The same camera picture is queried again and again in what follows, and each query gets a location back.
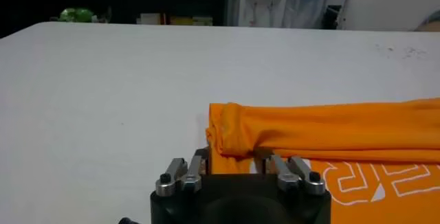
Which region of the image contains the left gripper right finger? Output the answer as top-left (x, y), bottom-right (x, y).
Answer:
top-left (263, 155), bottom-right (327, 196)

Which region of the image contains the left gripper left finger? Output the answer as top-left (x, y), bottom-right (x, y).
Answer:
top-left (155, 147), bottom-right (210, 197)

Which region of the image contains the orange T-shirt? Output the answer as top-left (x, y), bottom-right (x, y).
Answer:
top-left (205, 97), bottom-right (440, 224)

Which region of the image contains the black folded stand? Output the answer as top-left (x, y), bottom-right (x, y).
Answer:
top-left (322, 4), bottom-right (343, 30)

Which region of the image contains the green snack bag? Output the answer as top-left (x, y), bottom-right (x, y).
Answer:
top-left (58, 8), bottom-right (94, 23)

